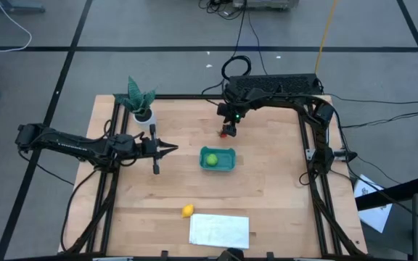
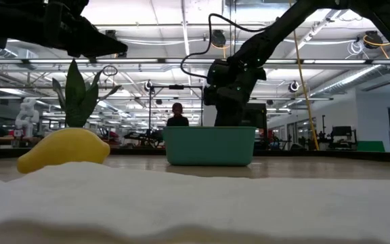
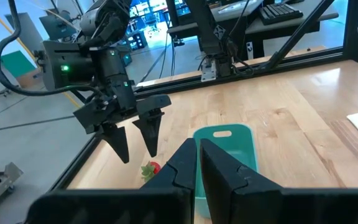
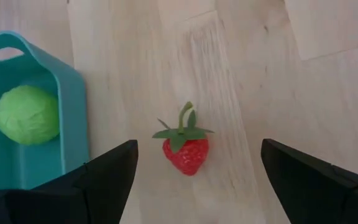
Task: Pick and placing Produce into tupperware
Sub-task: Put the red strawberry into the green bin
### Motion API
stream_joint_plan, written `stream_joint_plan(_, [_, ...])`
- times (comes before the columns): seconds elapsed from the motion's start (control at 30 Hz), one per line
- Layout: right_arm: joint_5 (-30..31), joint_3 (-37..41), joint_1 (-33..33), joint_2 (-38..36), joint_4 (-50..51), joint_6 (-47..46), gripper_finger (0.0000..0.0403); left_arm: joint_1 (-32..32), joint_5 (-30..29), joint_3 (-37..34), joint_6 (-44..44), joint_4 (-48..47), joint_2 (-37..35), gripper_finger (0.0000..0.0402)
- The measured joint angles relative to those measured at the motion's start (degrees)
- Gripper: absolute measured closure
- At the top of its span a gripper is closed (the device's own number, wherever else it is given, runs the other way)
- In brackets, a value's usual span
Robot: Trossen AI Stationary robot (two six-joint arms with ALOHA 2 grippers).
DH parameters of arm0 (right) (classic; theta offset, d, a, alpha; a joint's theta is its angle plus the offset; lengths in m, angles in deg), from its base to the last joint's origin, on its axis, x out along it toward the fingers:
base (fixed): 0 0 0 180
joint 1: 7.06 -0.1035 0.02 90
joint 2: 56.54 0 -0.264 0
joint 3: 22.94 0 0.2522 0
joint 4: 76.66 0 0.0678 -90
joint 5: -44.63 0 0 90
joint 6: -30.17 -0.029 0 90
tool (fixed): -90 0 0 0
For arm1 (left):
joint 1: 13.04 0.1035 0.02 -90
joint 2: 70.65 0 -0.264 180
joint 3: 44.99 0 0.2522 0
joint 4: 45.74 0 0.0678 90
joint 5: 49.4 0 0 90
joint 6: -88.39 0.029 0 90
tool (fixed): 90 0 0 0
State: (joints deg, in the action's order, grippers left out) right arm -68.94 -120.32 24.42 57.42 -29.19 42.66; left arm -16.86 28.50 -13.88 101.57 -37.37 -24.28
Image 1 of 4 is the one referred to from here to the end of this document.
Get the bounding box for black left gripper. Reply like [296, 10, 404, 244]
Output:
[136, 123, 179, 175]

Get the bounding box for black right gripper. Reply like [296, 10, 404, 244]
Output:
[216, 101, 248, 138]

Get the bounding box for yellow lemon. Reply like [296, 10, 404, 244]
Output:
[181, 203, 195, 219]

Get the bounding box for teal plastic tupperware container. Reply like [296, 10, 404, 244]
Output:
[199, 146, 237, 172]

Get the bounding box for white plant pot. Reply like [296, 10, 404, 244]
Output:
[132, 108, 157, 131]

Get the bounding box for green leafy plant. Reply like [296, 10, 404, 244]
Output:
[113, 75, 158, 117]

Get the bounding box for white folded cloth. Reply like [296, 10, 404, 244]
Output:
[188, 212, 250, 250]

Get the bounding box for grey device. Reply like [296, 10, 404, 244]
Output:
[232, 0, 300, 11]

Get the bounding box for white paper sheets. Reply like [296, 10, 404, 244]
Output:
[353, 173, 394, 233]

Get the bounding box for black desk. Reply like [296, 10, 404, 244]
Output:
[356, 175, 418, 212]

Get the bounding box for grey metal foot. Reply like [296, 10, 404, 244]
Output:
[0, 0, 46, 14]

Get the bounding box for black aluminium table frame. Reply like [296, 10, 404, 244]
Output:
[60, 93, 368, 257]

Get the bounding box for coiled black cable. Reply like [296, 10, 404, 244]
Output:
[221, 54, 253, 81]

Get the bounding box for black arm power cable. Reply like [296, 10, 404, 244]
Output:
[18, 150, 99, 253]

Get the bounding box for black cable bundle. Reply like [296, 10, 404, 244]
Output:
[198, 0, 247, 21]

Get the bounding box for black table-level camera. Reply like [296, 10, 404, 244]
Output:
[216, 247, 246, 261]

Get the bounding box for yellow cable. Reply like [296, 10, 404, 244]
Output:
[314, 0, 340, 75]

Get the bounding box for thin black cable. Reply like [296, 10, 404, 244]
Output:
[321, 92, 418, 106]

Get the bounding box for white cable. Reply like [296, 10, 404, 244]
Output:
[0, 0, 33, 53]

